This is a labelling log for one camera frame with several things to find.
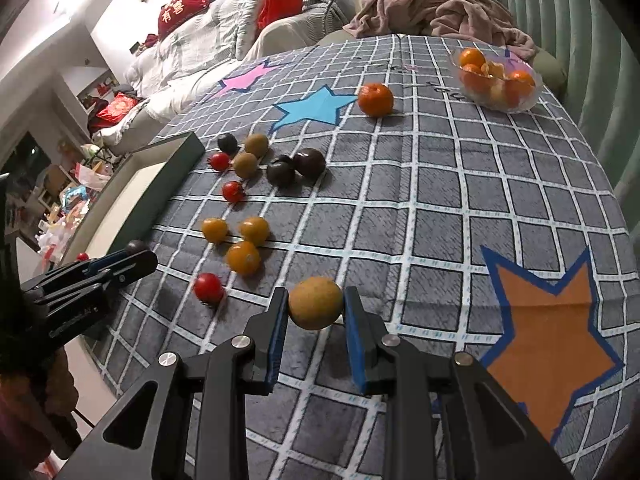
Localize pile of plastic bags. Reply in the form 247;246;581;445
30;145;121;261

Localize pink blanket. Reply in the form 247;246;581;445
347;0;541;61

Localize yellow cherry tomato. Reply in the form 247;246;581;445
226;241;262;277
239;216;271;247
201;217;230;244

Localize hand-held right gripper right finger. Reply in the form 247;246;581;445
342;286;573;480

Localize brown longan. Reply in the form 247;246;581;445
232;152;259;180
244;133;271;159
288;276;345;331

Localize large red cushion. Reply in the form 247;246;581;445
157;0;213;38

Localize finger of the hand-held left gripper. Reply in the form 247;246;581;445
20;251;138;296
35;251;159;311

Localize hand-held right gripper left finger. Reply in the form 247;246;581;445
57;287;290;480

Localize plain red cushion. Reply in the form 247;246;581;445
256;0;306;36

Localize dark green box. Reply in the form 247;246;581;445
65;131;207;356

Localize star print checked cloth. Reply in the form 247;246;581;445
95;32;631;466

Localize small red cushion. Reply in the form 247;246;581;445
95;95;140;123

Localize white quilt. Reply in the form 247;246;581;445
97;0;321;146

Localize grey striped pillow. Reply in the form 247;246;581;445
235;0;321;61

